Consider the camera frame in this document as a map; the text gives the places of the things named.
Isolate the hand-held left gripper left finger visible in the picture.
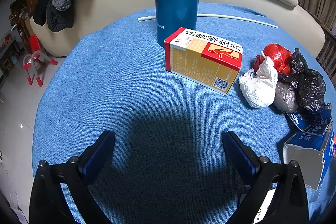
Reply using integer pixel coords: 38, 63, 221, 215
29, 130, 116, 224

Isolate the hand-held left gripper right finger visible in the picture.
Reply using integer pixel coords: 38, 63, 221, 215
222, 131, 309, 224

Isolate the grey plastic bag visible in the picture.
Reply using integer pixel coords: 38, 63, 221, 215
273, 81, 298, 113

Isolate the black plastic bag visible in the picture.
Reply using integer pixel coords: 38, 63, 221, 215
277, 48, 327, 114

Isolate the red plastic bag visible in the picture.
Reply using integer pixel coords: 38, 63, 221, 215
253, 43, 293, 75

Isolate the torn blue white carton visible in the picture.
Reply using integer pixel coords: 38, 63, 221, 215
283, 103, 336, 190

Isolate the crumpled white plastic bag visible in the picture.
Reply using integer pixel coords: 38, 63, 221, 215
239, 56, 278, 108

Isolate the yellow red medicine box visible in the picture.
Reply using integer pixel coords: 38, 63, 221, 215
164, 27, 243, 96

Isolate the red grey folding stool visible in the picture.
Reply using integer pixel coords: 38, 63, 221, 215
23, 34, 58, 87

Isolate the thin white plastic tube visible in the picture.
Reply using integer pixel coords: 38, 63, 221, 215
138, 13, 278, 29

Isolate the black padded jacket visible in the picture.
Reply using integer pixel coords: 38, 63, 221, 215
33, 0, 75, 32

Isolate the cluttered wooden shelf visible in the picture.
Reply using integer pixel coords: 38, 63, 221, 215
0, 2, 29, 77

